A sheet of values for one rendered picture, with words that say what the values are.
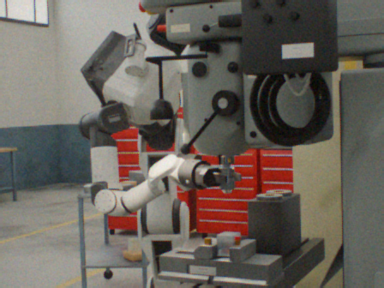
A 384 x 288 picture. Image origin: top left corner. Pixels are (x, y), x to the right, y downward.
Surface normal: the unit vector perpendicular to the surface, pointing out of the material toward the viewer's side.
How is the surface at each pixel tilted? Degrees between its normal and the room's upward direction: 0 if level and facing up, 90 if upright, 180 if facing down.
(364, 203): 88
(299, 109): 90
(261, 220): 90
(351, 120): 90
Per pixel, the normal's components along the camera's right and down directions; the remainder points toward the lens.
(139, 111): 0.18, 0.80
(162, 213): -0.18, -0.10
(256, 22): -0.44, 0.06
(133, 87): -0.17, -0.48
